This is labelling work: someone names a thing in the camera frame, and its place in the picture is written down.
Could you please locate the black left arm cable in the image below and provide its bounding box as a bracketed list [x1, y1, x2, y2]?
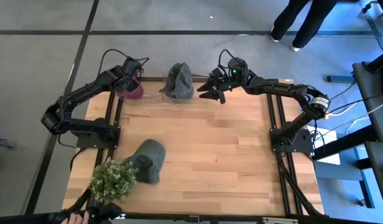
[96, 48, 150, 82]

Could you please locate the dark green knit cap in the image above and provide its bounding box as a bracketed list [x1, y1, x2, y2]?
[126, 139, 167, 185]

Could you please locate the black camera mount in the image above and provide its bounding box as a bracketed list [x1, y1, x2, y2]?
[48, 188, 124, 224]

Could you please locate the person's hand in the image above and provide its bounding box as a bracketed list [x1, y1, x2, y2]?
[60, 210, 91, 224]

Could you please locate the grey knit cap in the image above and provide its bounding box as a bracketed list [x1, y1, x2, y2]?
[159, 62, 195, 101]

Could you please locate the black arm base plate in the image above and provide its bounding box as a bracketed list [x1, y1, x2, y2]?
[75, 124, 122, 150]
[269, 127, 315, 154]

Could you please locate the small artificial green plant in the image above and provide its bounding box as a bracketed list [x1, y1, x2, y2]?
[88, 157, 139, 205]

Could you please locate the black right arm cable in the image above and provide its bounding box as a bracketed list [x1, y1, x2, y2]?
[217, 49, 239, 76]

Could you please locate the standing person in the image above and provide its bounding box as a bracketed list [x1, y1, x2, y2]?
[270, 0, 339, 53]

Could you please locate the clear plastic container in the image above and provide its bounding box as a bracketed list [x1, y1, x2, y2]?
[115, 76, 196, 102]

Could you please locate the white cable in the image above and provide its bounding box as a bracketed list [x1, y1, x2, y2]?
[325, 98, 383, 131]

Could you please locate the black aluminium table rail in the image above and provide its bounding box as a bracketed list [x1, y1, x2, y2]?
[106, 96, 124, 162]
[274, 93, 300, 215]
[265, 92, 292, 215]
[95, 90, 116, 167]

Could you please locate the black diagonal frame strut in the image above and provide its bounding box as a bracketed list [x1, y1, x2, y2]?
[283, 167, 323, 217]

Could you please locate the maroon knit cap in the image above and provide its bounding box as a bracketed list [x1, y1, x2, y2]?
[116, 76, 145, 101]

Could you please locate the black front frame bar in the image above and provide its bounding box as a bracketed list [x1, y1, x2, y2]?
[0, 212, 383, 224]

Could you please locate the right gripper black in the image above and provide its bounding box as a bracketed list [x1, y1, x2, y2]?
[196, 68, 242, 105]

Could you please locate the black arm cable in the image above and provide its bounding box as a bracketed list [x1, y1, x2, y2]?
[217, 49, 239, 76]
[96, 48, 150, 82]

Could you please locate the white box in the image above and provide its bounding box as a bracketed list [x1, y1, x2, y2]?
[305, 125, 342, 166]

